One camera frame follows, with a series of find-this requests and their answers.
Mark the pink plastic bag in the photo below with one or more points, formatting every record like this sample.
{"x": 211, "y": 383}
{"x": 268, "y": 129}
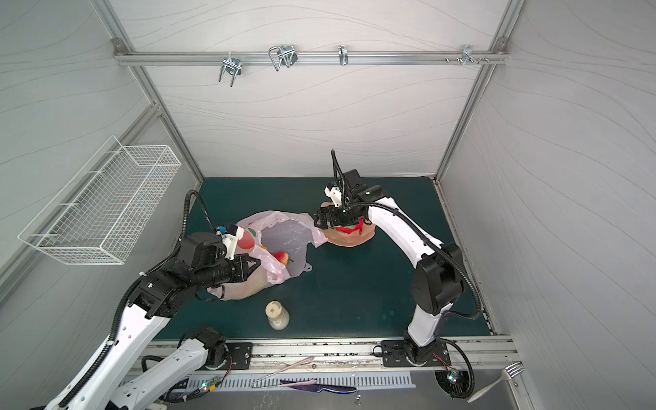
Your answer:
{"x": 267, "y": 233}

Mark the left metal hook clamp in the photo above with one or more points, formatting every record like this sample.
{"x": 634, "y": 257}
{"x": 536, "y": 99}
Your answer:
{"x": 231, "y": 68}

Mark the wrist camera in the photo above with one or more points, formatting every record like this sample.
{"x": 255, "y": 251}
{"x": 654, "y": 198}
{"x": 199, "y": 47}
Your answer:
{"x": 334, "y": 193}
{"x": 230, "y": 236}

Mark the metal hook clamp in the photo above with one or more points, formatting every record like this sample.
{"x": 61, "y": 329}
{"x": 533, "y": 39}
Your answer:
{"x": 283, "y": 55}
{"x": 231, "y": 68}

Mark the small beige bottle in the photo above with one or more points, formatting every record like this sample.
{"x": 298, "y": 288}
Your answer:
{"x": 278, "y": 316}

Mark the right silver fork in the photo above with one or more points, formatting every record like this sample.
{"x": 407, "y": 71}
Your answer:
{"x": 508, "y": 373}

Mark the purple handled knife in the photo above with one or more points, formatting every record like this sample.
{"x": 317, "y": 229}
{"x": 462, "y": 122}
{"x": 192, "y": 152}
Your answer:
{"x": 314, "y": 386}

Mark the tan fruit plate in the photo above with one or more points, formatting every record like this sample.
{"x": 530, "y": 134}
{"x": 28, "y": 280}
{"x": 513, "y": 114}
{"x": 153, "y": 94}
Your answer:
{"x": 350, "y": 241}

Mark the red dragon fruit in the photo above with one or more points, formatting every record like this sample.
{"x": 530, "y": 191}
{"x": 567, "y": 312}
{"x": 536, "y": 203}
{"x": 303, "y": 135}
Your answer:
{"x": 359, "y": 227}

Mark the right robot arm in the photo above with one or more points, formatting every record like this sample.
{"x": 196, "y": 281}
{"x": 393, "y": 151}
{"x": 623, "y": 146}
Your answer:
{"x": 441, "y": 286}

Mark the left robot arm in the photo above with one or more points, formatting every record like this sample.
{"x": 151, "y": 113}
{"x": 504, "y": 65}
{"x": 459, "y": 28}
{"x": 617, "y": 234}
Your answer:
{"x": 148, "y": 305}

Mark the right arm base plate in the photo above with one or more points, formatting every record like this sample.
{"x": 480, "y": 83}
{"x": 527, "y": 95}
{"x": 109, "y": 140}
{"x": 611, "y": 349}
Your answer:
{"x": 403, "y": 353}

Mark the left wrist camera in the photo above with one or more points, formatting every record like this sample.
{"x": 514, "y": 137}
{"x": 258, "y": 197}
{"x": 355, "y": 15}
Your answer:
{"x": 230, "y": 236}

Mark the pink clear tongs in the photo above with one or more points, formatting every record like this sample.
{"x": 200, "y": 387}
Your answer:
{"x": 285, "y": 368}

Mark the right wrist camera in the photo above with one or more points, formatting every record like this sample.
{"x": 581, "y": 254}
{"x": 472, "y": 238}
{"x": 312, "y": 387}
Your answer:
{"x": 334, "y": 193}

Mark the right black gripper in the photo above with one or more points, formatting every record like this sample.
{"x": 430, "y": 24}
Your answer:
{"x": 328, "y": 218}

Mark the white wire basket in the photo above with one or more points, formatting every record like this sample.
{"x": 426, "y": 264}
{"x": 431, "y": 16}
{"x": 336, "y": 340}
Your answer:
{"x": 97, "y": 218}

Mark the middle metal hook clamp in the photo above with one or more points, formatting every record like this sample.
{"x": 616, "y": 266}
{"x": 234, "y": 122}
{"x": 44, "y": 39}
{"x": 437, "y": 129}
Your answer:
{"x": 283, "y": 55}

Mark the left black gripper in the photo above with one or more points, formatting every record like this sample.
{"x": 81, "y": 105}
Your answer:
{"x": 243, "y": 272}

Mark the metal crossbar rail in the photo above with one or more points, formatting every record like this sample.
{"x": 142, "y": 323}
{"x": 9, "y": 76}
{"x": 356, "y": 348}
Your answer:
{"x": 305, "y": 58}

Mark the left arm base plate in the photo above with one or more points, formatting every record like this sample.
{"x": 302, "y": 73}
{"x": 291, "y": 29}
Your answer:
{"x": 235, "y": 356}

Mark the small metal ring clamp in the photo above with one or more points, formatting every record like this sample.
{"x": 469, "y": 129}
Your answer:
{"x": 343, "y": 55}

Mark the right metal bracket clamp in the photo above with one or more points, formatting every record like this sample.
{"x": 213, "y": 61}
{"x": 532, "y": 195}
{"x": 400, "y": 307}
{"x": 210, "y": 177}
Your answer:
{"x": 467, "y": 57}

